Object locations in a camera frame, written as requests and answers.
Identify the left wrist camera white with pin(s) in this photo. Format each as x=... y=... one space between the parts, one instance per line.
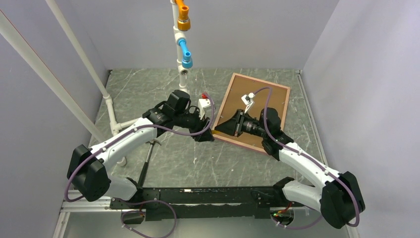
x=203 y=104

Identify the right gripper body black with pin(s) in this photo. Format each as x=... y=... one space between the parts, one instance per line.
x=245 y=124

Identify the blue pipe nozzle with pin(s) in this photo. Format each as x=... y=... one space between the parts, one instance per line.
x=186 y=60

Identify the orange pipe nozzle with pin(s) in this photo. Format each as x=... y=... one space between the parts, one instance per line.
x=183 y=21

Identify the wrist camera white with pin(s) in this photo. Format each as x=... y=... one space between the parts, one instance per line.
x=203 y=104
x=248 y=100

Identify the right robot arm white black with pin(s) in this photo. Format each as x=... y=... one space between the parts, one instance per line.
x=335 y=195

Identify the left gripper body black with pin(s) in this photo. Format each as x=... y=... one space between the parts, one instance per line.
x=192 y=122

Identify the white diagonal pole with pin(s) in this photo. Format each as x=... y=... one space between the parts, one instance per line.
x=25 y=50

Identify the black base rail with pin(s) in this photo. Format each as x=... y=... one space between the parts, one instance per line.
x=259 y=202

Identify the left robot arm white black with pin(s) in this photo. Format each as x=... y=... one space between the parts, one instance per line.
x=89 y=169

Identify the white pvc pipe structure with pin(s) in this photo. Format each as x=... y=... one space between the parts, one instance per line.
x=116 y=127

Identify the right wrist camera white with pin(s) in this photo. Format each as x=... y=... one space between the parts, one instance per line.
x=248 y=100

